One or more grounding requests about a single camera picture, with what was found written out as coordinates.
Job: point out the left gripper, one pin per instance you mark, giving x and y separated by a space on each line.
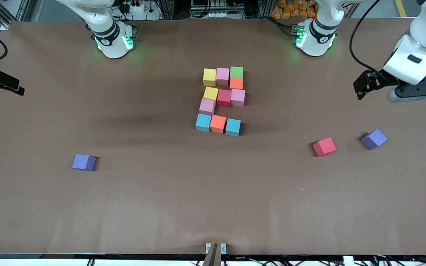
378 80

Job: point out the orange foam cube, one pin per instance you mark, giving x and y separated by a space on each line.
236 83
218 123

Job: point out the green foam cube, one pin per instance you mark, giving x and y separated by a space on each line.
236 71

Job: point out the cyan foam cube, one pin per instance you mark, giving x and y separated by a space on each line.
203 122
233 127

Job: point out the pinkish red foam cube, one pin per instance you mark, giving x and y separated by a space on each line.
324 146
224 98

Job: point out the mauve pink foam cube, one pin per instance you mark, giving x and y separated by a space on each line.
222 75

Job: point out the yellow foam cube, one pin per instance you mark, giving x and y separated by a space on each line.
209 77
210 93

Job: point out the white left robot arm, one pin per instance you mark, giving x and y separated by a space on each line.
318 35

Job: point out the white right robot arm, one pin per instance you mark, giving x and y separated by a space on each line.
111 35

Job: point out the violet foam cube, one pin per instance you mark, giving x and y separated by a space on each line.
374 138
83 162

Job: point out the orange mesh bag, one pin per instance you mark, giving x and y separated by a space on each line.
290 9

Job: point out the white power strip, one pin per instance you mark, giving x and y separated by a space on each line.
135 7

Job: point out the small white box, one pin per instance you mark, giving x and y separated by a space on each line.
348 261

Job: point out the brown bar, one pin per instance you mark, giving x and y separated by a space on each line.
213 256

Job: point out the grey metal bracket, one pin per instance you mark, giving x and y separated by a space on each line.
223 248

